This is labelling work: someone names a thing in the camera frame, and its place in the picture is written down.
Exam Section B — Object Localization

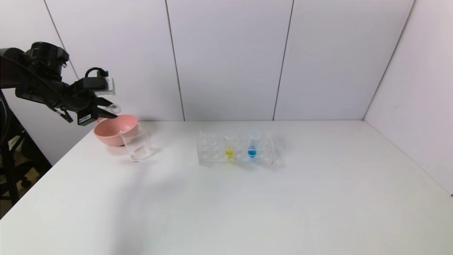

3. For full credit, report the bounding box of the clear acrylic test tube rack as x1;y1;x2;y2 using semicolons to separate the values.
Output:
197;130;276;166

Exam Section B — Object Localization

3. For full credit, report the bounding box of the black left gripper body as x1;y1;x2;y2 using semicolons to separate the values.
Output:
62;90;99;126

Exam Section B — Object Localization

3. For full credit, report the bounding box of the test tube with blue pigment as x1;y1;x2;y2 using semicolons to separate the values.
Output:
247;132;259;159

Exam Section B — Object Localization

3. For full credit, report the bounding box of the clear glass beaker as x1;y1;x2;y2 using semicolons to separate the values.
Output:
121;123;155;163

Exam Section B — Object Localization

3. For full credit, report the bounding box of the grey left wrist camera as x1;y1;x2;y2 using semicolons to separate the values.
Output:
93;76;116;97

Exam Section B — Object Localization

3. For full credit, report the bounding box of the thin black camera cable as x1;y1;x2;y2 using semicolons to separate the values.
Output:
84;67;108;79

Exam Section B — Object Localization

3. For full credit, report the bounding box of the black chair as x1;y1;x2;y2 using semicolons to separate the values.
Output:
0;90;52;209

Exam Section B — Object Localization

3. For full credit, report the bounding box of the test tube with yellow pigment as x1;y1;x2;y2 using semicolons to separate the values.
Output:
223;132;235;160

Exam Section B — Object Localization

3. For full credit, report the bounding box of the pink bowl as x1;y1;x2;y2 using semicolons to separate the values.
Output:
93;114;139;147

